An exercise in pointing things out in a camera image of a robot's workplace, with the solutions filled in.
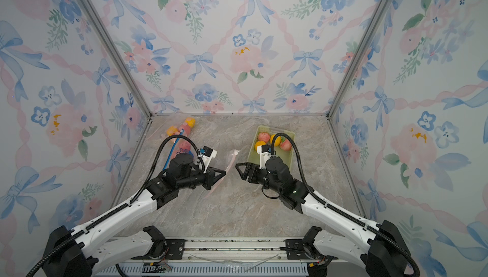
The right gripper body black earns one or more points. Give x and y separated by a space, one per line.
258 175

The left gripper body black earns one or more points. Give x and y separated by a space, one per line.
206 179

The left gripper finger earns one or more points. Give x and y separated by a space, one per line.
215 170
215 177

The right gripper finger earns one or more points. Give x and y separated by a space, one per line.
243 165
243 172

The pink zipper clear bag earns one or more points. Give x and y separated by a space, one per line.
160 131
231 162

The green plastic basket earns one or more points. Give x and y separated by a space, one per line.
286 156

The blue zipper clear bag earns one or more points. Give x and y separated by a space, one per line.
179 146

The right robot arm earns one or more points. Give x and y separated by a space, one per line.
378 248

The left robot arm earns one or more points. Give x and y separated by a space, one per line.
90 248

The yellow peach with leaf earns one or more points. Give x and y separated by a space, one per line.
275 140

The pink peach right of basket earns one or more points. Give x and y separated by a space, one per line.
286 145

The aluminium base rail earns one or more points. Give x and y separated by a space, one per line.
232 257

